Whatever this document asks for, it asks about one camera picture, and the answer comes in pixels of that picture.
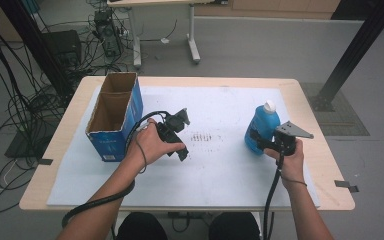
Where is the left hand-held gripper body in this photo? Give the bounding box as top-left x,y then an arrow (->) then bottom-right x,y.
155,107 -> 191,158

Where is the blue bottle with white cap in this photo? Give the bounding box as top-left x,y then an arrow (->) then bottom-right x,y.
244,99 -> 282,157

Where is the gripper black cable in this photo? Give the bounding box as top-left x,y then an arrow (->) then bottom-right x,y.
262,154 -> 285,240
61,109 -> 172,228

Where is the black wrist band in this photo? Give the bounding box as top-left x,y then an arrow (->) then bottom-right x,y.
278,168 -> 308,188
134,136 -> 148,174

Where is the black metal stand post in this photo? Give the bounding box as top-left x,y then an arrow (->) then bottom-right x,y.
309,0 -> 384,113
0,0 -> 71,98

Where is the person's left leg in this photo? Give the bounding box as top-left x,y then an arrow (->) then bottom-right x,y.
115,212 -> 168,240

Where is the white desk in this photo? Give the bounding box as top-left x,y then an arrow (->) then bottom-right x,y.
107,0 -> 228,69

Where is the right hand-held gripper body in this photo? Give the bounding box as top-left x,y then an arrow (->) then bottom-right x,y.
257,120 -> 315,157

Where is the bundle of black floor cables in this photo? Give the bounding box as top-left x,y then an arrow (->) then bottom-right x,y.
0,0 -> 131,216

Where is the person's right leg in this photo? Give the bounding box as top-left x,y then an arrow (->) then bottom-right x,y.
208,212 -> 262,240

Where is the black computer tower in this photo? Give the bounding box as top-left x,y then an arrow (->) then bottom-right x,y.
93,9 -> 124,58

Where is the person's left hand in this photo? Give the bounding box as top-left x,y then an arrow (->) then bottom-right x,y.
125,117 -> 186,169

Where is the person's right hand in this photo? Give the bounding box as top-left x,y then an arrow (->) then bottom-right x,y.
263,138 -> 307,192

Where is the black case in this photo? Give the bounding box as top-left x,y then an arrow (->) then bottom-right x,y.
41,29 -> 83,68

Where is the dark floor plate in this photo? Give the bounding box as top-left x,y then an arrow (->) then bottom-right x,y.
4,116 -> 59,159

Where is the person's leg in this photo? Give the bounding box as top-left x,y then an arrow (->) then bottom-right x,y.
115,212 -> 168,240
208,212 -> 262,240

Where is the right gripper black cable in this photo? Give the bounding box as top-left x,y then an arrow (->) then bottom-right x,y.
262,154 -> 285,240

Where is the grey gridded floor mat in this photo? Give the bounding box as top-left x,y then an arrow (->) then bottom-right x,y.
299,82 -> 370,137

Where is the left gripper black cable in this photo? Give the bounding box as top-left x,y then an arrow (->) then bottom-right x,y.
61,109 -> 172,228

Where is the blue cardboard box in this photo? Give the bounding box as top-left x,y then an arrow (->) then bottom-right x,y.
85,71 -> 144,163

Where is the white table mat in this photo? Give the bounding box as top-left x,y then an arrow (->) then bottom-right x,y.
46,85 -> 321,208

